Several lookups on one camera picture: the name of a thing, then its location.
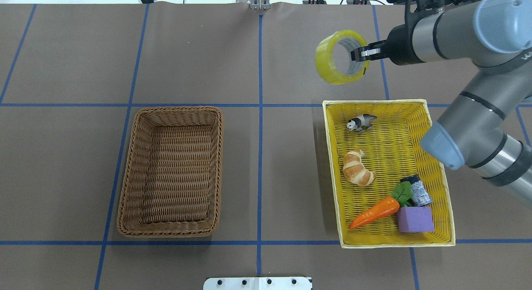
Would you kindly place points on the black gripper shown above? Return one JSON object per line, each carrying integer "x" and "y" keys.
{"x": 399, "y": 45}

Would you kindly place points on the yellow tape roll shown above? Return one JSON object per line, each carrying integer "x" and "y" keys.
{"x": 324, "y": 58}

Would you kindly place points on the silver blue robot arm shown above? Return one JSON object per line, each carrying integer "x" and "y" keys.
{"x": 480, "y": 52}

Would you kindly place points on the yellow woven basket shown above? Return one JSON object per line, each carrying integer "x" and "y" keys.
{"x": 392, "y": 149}

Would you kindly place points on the brown wicker basket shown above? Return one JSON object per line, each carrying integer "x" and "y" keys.
{"x": 172, "y": 181}

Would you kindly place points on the toy panda figure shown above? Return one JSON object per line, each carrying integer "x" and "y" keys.
{"x": 360, "y": 122}

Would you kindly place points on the toy croissant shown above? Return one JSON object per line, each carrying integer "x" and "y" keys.
{"x": 355, "y": 171}

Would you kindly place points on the toy carrot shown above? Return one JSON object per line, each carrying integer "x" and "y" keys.
{"x": 399, "y": 197}

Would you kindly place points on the small grey can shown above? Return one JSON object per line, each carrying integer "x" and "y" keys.
{"x": 420, "y": 196}

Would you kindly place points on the purple foam cube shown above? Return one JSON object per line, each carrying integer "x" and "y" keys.
{"x": 414, "y": 219}

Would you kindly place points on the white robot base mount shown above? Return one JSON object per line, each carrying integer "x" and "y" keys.
{"x": 259, "y": 283}

